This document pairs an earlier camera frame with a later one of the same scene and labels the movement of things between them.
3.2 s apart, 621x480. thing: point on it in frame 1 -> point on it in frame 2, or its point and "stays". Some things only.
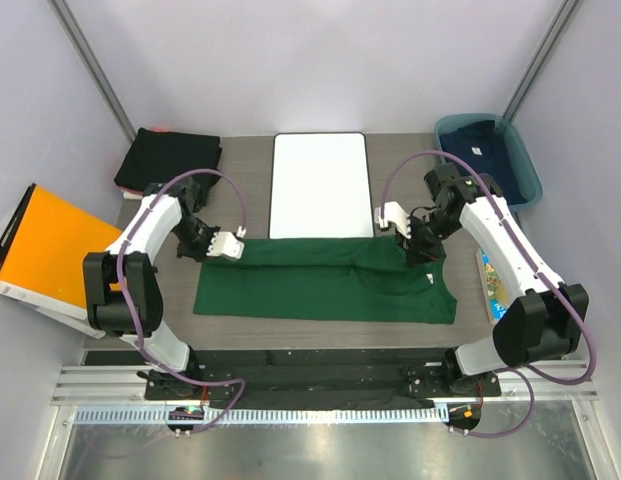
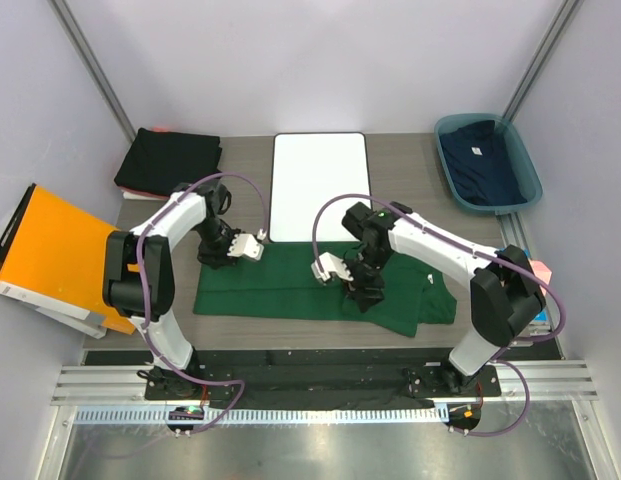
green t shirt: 354,280 stays
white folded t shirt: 128,195 stays
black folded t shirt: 157,156 stays
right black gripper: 417,251 -> 357,292
